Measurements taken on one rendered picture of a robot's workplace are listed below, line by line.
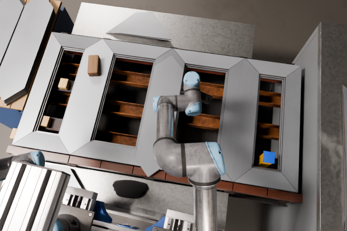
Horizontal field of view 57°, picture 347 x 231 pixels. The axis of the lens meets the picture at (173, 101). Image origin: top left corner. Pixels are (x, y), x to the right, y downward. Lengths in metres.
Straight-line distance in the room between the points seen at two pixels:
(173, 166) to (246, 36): 1.31
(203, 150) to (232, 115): 0.77
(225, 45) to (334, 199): 1.10
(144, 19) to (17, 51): 0.82
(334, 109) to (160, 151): 0.98
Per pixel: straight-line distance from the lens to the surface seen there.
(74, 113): 1.91
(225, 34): 2.17
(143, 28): 2.15
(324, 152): 1.69
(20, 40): 2.25
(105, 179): 1.94
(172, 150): 1.09
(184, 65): 1.93
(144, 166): 1.75
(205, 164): 1.08
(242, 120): 1.83
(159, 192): 1.89
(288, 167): 1.83
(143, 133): 1.79
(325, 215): 1.64
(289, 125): 1.89
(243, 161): 1.77
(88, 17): 2.32
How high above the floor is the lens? 2.56
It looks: 69 degrees down
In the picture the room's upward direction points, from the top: 3 degrees counter-clockwise
